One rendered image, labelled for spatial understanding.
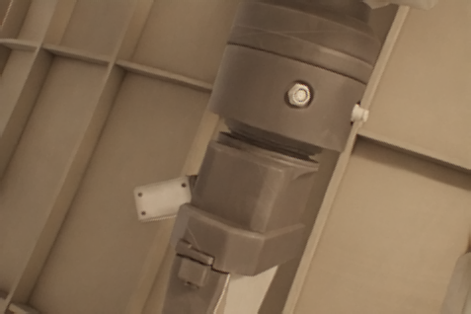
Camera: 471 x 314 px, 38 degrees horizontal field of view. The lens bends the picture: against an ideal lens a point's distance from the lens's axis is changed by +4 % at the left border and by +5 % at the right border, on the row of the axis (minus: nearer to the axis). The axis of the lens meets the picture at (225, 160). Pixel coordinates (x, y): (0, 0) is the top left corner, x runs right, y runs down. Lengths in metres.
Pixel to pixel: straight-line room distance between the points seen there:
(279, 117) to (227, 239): 0.07
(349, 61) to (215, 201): 0.11
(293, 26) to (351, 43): 0.03
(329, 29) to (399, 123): 0.51
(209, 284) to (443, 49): 0.60
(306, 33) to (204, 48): 0.61
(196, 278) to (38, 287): 0.69
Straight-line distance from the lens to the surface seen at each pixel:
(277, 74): 0.36
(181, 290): 0.37
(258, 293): 0.47
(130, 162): 0.97
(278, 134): 0.36
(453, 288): 0.39
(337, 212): 0.85
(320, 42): 0.37
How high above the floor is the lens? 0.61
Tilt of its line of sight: 5 degrees up
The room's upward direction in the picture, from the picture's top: 21 degrees clockwise
